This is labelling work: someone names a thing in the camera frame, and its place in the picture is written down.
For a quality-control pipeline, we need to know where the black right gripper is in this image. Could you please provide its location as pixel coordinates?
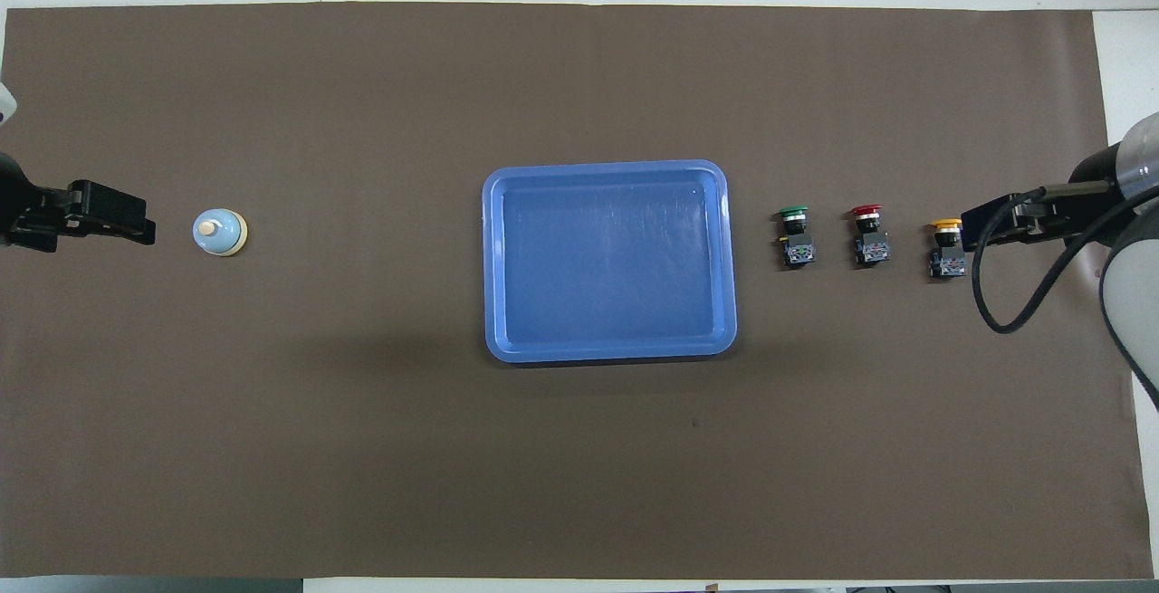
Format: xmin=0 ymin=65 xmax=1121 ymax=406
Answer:
xmin=959 ymin=184 xmax=1113 ymax=253

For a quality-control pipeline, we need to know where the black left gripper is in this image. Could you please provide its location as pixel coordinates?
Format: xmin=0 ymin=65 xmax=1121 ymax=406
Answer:
xmin=0 ymin=152 xmax=158 ymax=255

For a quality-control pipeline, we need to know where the yellow push button switch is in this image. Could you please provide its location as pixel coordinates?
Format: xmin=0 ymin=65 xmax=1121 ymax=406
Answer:
xmin=927 ymin=218 xmax=972 ymax=281

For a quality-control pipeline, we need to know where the red push button switch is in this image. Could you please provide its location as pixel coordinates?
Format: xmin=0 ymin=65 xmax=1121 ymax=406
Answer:
xmin=849 ymin=204 xmax=893 ymax=268

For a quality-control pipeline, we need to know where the green push button switch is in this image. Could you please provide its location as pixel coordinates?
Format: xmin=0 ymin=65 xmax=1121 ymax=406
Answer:
xmin=774 ymin=205 xmax=818 ymax=270

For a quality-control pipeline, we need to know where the blue service bell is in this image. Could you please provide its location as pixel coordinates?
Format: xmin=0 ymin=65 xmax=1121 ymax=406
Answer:
xmin=191 ymin=209 xmax=250 ymax=258

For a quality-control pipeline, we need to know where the blue plastic tray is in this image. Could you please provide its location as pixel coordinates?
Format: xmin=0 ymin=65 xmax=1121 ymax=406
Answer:
xmin=481 ymin=158 xmax=738 ymax=365

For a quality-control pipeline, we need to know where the brown table mat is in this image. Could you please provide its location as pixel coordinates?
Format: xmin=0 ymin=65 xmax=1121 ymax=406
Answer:
xmin=0 ymin=1 xmax=1153 ymax=580

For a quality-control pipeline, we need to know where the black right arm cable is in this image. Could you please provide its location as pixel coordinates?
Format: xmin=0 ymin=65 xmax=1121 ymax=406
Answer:
xmin=972 ymin=178 xmax=1159 ymax=335

